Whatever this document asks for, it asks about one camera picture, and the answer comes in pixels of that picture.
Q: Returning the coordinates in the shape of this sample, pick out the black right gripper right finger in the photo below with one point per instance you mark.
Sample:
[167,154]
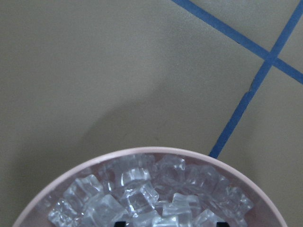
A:
[222,224]

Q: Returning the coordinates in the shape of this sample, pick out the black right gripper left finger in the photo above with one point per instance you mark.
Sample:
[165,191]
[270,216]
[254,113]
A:
[120,224]

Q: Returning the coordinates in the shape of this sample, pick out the pile of ice cubes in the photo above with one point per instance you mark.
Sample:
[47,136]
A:
[149,192]

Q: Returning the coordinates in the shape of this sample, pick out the pink bowl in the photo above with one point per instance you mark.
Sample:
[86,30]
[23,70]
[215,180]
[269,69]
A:
[263,214]

